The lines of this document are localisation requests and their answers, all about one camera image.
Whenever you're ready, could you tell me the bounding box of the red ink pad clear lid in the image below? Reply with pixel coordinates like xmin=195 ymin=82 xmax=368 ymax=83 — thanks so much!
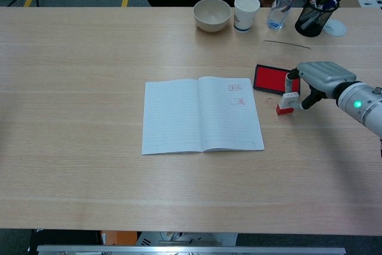
xmin=252 ymin=39 xmax=312 ymax=95

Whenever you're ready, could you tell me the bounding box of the beige bowl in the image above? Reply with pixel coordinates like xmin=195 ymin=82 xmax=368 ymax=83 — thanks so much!
xmin=192 ymin=0 xmax=232 ymax=33

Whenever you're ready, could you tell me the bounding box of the aluminium profile rail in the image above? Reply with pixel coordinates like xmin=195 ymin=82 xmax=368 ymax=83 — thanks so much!
xmin=36 ymin=244 xmax=347 ymax=255

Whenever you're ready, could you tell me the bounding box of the black mesh pen holder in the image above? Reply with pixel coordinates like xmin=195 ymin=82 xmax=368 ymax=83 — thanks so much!
xmin=294 ymin=0 xmax=340 ymax=38

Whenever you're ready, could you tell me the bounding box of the white paper cup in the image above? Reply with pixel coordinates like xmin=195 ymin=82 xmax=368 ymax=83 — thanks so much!
xmin=233 ymin=0 xmax=261 ymax=33

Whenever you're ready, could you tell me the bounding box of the white round desk grommet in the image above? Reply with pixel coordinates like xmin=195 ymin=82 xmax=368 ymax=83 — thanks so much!
xmin=323 ymin=19 xmax=347 ymax=37

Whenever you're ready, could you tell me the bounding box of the orange base part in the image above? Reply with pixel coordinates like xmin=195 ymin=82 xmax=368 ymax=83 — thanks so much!
xmin=100 ymin=230 xmax=138 ymax=245

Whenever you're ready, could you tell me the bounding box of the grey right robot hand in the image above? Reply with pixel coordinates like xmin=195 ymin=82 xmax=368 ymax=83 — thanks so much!
xmin=285 ymin=61 xmax=358 ymax=111

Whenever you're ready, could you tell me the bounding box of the small red white stamp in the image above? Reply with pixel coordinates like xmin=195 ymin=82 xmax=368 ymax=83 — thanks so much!
xmin=275 ymin=92 xmax=300 ymax=116

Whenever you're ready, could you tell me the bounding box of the blue capped pen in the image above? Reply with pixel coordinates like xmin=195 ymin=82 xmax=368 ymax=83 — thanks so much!
xmin=322 ymin=0 xmax=340 ymax=11

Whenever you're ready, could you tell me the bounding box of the open lined notebook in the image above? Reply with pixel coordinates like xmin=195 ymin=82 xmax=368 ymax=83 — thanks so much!
xmin=141 ymin=76 xmax=265 ymax=156

